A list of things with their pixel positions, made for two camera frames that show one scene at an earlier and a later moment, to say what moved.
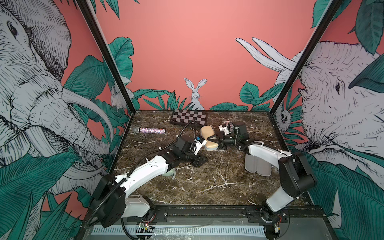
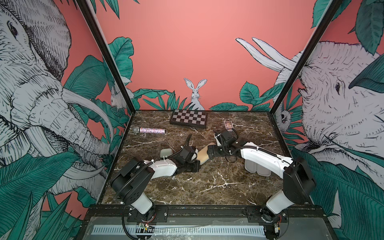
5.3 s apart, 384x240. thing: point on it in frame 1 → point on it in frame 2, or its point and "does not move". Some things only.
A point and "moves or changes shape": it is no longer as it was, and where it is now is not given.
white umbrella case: (206, 131) moves or changes shape
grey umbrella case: (253, 164) does not move
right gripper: (221, 137) → (214, 150)
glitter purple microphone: (153, 130) does not move
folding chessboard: (184, 117) does not move
